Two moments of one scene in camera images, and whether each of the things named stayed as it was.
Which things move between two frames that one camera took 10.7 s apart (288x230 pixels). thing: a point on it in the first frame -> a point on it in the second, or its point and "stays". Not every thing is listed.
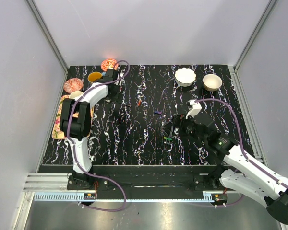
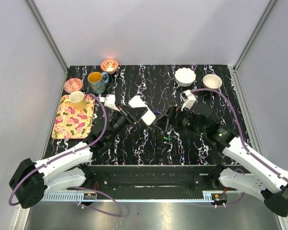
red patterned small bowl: x=109 y=63 stays
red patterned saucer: x=73 y=85 stays
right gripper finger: x=171 y=133 -> x=162 y=123
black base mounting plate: x=150 y=178 stays
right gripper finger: x=170 y=124 -> x=162 y=120
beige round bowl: x=211 y=82 stays
